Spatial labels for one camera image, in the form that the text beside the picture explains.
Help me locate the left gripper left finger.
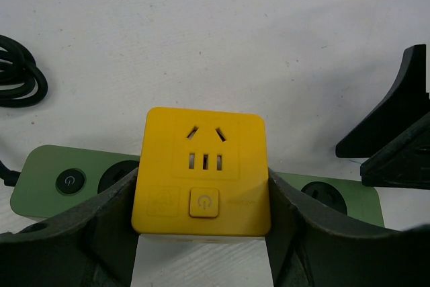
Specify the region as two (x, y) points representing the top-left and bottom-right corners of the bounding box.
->
(1, 170), (139, 286)

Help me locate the black cord of green strip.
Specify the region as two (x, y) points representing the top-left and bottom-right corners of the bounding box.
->
(0, 34), (48, 187)

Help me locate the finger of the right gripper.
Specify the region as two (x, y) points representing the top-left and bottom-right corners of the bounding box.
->
(335, 44), (429, 158)
(360, 118), (429, 189)

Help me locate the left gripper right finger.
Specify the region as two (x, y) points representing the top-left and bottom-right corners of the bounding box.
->
(265, 171), (429, 286)

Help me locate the green power strip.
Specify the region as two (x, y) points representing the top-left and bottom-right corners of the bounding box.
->
(10, 145), (384, 227)

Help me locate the yellow cube adapter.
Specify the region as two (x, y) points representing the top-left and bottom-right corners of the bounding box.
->
(131, 107), (271, 241)

